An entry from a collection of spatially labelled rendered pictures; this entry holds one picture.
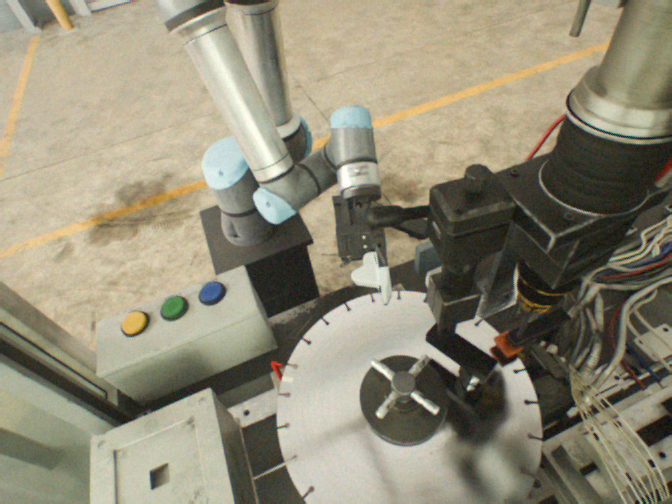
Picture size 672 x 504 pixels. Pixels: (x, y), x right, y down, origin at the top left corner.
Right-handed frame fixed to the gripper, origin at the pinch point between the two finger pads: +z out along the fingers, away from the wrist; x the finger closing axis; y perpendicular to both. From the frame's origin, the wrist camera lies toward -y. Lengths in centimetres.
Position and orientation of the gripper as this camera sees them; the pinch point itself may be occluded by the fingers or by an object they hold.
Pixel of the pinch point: (388, 304)
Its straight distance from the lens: 69.0
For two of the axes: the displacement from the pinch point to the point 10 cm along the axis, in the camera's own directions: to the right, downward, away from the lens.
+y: -9.9, 1.3, 0.7
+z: 1.2, 9.8, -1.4
